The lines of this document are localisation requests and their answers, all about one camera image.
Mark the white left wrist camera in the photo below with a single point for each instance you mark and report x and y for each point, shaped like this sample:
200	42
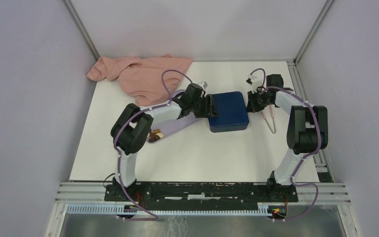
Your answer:
202	84

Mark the dark blue box lid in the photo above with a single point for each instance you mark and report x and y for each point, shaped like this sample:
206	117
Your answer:
232	113

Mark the pink cloth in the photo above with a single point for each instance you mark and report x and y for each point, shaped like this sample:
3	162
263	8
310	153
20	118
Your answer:
142	78

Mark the lilac plastic tray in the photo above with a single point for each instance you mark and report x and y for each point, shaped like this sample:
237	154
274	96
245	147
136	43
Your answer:
170	127

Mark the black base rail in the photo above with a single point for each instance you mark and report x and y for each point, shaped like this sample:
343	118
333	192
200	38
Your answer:
187	196

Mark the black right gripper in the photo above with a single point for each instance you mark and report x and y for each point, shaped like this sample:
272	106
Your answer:
251	107

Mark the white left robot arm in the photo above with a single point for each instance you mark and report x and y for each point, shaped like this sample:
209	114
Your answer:
136	126

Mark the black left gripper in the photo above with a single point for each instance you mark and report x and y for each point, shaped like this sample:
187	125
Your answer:
209	110

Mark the pink handled metal tongs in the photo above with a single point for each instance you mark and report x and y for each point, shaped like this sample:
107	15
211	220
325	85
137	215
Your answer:
270	124

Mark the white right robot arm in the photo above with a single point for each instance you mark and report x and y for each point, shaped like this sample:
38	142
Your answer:
307	131

